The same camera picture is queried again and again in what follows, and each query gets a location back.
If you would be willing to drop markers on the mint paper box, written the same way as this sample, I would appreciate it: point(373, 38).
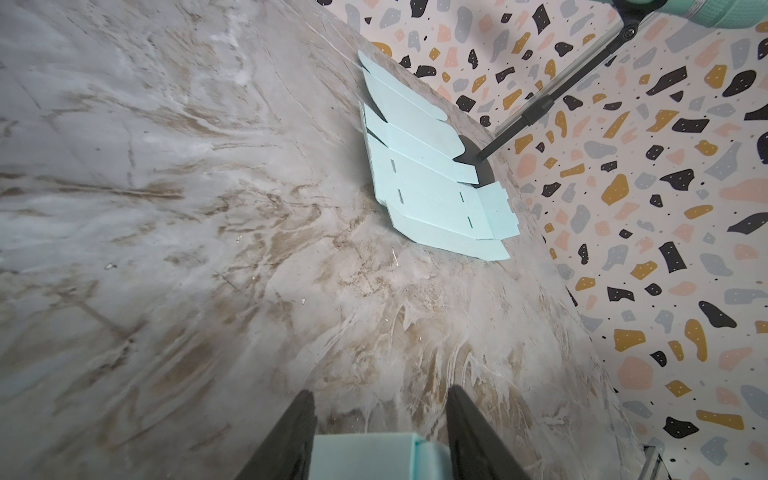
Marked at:
point(431, 197)
point(378, 456)

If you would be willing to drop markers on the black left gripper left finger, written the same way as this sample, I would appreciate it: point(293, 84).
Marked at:
point(285, 453)

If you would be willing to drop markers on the black microphone stand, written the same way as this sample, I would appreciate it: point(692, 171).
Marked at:
point(631, 13)

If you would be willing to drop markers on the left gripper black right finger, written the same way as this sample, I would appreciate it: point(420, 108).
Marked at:
point(476, 451)

